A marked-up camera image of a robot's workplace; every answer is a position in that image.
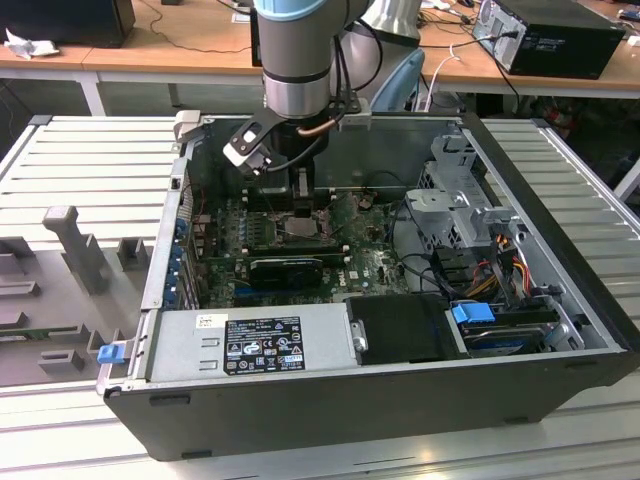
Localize black PC case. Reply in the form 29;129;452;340
94;112;640;461

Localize grey case latch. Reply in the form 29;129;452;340
172;109;204;146

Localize black computer tower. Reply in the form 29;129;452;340
474;0;627;80

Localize RAM slot with white clips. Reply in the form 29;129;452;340
243;251;348;260
243;239;346;248

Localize crumpled white paper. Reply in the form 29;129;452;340
3;27;61;61

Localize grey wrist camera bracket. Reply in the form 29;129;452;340
337;97;374;132

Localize metal socket cover frame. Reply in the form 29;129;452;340
322;191;357;229

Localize blue disk carrier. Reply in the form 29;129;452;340
449;302;496;339

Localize grey parts rack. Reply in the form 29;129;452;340
0;204;154;389

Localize green motherboard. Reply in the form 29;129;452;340
192;192;426;309

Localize black graphics card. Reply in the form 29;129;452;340
248;256;325;292

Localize black plastic shroud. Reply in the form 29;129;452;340
347;294;451;364

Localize wooden desk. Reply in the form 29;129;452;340
0;0;266;119
419;0;640;101

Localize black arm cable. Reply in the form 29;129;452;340
329;29;366;109

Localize silver hard disk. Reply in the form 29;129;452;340
462;324;544;357

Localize black monitor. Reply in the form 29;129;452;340
0;0;137;49

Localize metal disk bay cage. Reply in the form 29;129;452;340
403;132;534;261

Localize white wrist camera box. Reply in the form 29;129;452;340
222;119;275;177

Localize silver-topped CPU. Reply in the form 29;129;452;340
288;217;319;237

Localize yellow red power wires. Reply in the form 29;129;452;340
462;234;539;301

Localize CPU socket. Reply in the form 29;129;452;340
273;208;335;242

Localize silver power supply unit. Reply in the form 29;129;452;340
147;302;362;386

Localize green RAM stick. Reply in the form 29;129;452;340
0;327;51;344

